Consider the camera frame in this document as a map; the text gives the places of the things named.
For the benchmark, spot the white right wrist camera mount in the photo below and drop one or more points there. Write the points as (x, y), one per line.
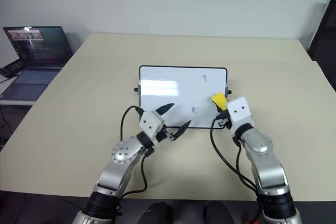
(239, 111)

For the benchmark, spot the small black-framed whiteboard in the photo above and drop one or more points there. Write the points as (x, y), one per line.
(181, 90)

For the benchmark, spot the dark rounded shape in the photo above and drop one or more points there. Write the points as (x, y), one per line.
(156, 213)
(219, 213)

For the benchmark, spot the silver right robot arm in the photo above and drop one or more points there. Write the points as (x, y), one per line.
(265, 155)

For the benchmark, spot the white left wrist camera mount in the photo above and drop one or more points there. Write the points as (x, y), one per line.
(151, 124)

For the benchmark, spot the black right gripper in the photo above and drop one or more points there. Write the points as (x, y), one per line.
(223, 121)

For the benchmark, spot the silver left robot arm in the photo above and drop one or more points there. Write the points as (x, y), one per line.
(123, 155)

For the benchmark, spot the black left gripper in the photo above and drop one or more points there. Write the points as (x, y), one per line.
(166, 134)

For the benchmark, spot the black whiteboard stand knob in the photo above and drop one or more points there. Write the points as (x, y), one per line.
(229, 92)
(136, 89)

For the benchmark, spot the dark chair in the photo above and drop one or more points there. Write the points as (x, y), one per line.
(324, 45)

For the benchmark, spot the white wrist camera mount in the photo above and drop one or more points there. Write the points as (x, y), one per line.
(151, 124)
(239, 111)

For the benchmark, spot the yellow sponge eraser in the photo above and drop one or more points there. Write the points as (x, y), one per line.
(219, 99)

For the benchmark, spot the small black device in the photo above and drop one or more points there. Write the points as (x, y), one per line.
(11, 68)

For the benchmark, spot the open grey laptop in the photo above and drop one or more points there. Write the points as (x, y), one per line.
(36, 58)

